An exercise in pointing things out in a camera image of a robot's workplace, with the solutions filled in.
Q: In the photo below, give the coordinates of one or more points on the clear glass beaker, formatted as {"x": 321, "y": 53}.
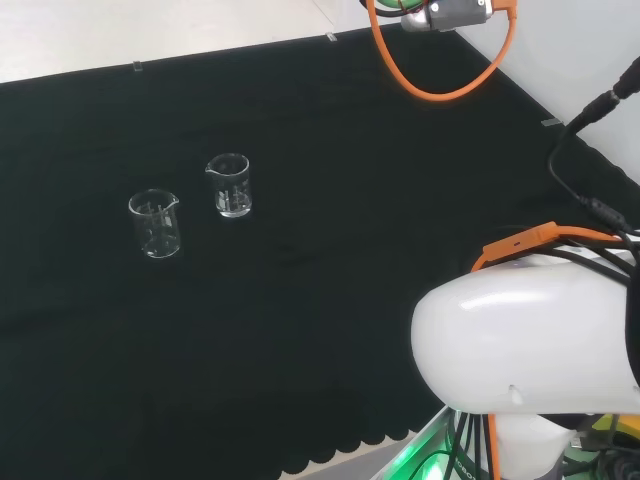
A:
{"x": 155, "y": 225}
{"x": 232, "y": 187}

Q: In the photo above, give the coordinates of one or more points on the black cloth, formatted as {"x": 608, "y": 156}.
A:
{"x": 250, "y": 325}

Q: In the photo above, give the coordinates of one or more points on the grey base plate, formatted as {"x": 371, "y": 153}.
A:
{"x": 415, "y": 450}

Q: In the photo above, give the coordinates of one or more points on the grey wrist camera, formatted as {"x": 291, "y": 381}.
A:
{"x": 450, "y": 15}

